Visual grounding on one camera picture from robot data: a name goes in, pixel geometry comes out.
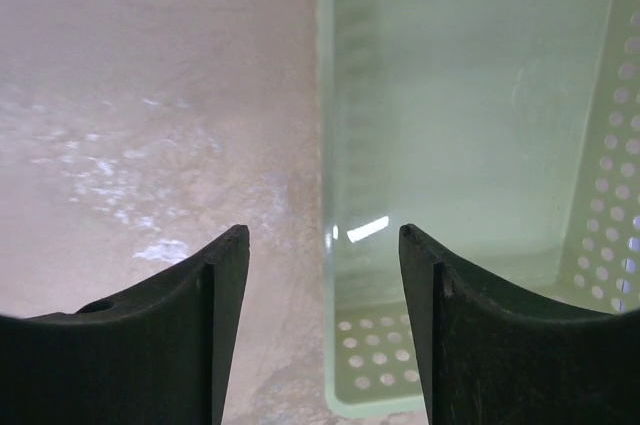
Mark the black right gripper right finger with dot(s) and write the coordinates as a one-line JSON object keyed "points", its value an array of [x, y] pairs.
{"points": [[491, 352]]}

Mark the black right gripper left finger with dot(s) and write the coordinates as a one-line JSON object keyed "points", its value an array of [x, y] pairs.
{"points": [[158, 352]]}

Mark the green perforated basket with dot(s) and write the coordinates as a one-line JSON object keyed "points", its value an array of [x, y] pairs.
{"points": [[507, 130]]}

